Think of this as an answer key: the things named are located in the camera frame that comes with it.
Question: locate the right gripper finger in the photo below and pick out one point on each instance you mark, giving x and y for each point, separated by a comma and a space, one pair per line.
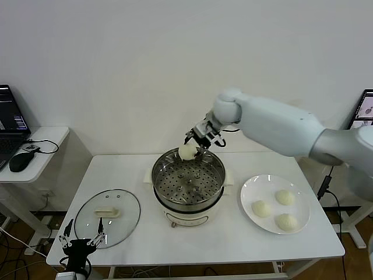
189, 136
201, 150

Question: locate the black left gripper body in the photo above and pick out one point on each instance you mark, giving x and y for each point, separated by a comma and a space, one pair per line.
77, 253

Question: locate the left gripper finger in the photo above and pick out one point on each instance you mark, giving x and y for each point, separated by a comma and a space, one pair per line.
98, 239
66, 239

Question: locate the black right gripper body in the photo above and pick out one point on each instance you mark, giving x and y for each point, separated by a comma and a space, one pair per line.
205, 141

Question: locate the white steamed baozi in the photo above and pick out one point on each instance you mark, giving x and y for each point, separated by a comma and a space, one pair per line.
261, 208
287, 223
285, 196
186, 152

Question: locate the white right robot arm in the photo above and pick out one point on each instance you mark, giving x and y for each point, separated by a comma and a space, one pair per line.
277, 122

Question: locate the stainless steel steamer basket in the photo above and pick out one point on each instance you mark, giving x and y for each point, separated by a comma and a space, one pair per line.
189, 186

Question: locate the white electric cooker base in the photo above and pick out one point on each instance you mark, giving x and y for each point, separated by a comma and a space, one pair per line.
189, 217

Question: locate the white side table with mouse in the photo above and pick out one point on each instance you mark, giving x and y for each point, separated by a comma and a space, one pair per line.
73, 163

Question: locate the white round plate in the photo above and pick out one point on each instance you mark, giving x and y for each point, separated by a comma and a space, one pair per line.
268, 189

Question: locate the black computer mouse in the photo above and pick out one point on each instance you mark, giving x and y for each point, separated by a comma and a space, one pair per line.
21, 161

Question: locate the black laptop with dark screen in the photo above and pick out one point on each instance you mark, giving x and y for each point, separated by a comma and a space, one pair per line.
11, 116

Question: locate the black laptop with pink screen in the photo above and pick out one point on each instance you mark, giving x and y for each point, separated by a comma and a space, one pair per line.
364, 111

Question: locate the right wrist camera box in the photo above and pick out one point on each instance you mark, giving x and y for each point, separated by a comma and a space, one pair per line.
204, 128

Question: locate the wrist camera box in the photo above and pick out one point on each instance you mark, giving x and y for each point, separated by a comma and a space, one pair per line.
204, 128
65, 276

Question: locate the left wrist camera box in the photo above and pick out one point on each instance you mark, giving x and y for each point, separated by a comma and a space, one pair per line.
65, 276

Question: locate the white table frame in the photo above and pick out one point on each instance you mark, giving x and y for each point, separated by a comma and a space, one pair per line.
247, 277

